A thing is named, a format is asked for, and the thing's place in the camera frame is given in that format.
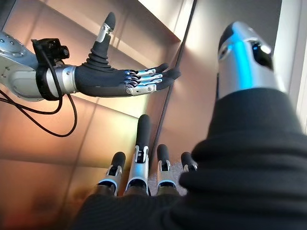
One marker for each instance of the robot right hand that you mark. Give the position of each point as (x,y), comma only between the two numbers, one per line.
(239,179)

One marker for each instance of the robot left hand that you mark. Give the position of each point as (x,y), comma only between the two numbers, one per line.
(100,79)

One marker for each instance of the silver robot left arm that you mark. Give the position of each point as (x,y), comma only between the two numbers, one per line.
(19,72)

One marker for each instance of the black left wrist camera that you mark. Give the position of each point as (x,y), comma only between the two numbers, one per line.
(51,49)

